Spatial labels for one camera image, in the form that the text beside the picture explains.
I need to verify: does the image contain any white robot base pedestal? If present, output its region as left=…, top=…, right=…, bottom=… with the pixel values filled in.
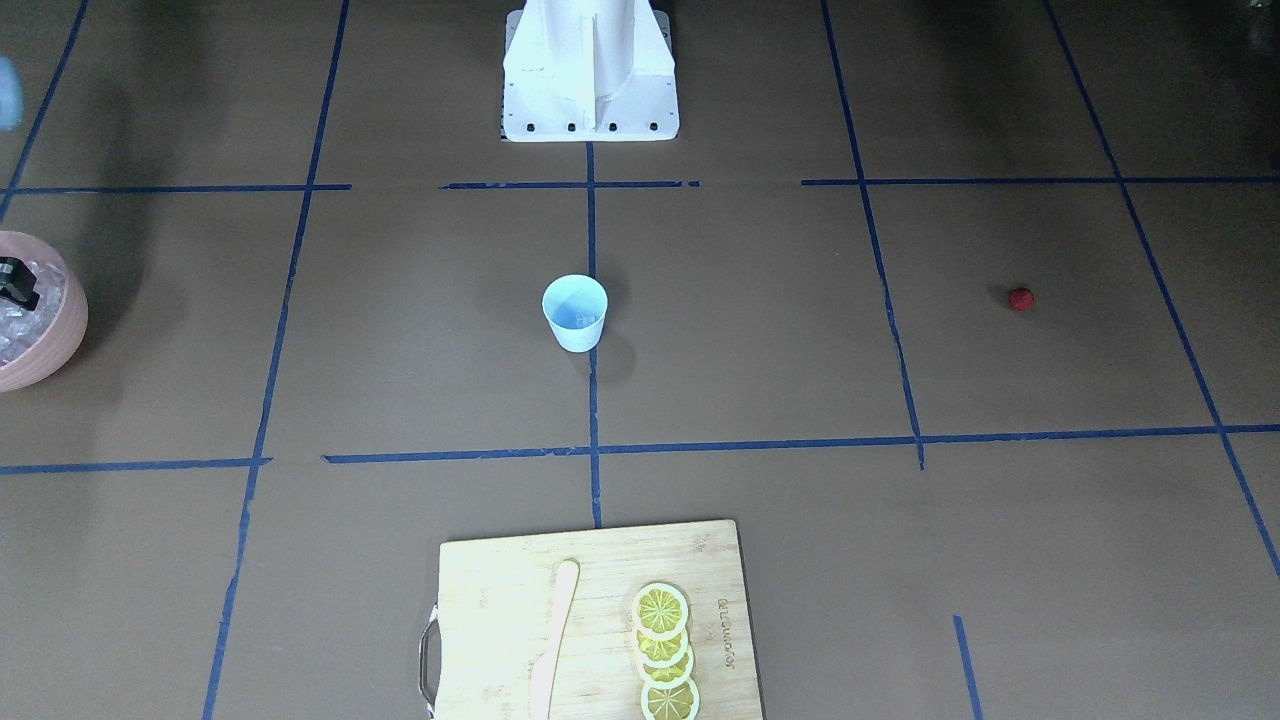
left=500, top=1, right=680, bottom=143

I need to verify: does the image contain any red strawberry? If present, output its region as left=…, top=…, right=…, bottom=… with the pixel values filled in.
left=1007, top=287, right=1036, bottom=313

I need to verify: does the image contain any pile of clear ice cubes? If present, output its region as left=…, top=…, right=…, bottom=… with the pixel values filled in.
left=1, top=256, right=67, bottom=366

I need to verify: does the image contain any wooden knife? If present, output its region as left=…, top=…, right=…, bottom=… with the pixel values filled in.
left=527, top=559, right=580, bottom=719

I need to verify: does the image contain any light blue paper cup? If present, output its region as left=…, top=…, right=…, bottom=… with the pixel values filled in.
left=541, top=274, right=609, bottom=354

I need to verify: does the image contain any wooden cutting board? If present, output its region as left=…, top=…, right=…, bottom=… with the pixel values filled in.
left=419, top=519, right=764, bottom=719

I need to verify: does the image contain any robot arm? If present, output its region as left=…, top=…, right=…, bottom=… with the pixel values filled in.
left=1, top=56, right=40, bottom=313

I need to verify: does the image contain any pink bowl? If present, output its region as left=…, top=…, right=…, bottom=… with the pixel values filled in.
left=1, top=231, right=90, bottom=393

